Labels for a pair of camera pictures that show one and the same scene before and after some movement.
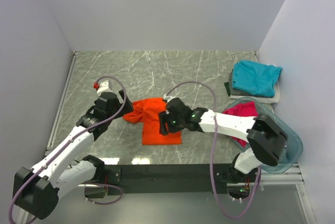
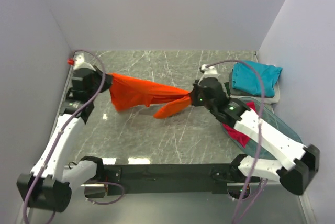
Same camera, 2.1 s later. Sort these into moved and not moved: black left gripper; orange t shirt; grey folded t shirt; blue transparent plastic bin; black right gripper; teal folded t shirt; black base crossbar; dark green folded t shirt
Moved: orange t shirt; black right gripper; black left gripper
Not moved: grey folded t shirt; teal folded t shirt; blue transparent plastic bin; dark green folded t shirt; black base crossbar
